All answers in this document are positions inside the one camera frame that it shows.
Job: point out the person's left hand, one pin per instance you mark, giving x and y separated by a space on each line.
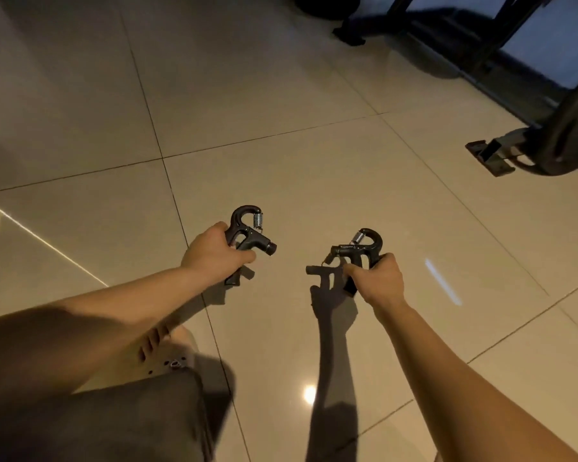
207 257

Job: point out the person's right hand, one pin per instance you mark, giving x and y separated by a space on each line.
383 283

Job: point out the black spring grip strengthener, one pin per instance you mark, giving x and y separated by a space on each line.
354 250
245 238

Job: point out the person's left forearm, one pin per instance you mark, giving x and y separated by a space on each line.
77 331

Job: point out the person's right forearm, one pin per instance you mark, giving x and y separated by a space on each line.
462 394

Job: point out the beige left slipper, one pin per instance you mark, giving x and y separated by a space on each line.
178 356

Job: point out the black plate-loaded gym machine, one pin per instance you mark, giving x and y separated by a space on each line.
491 43

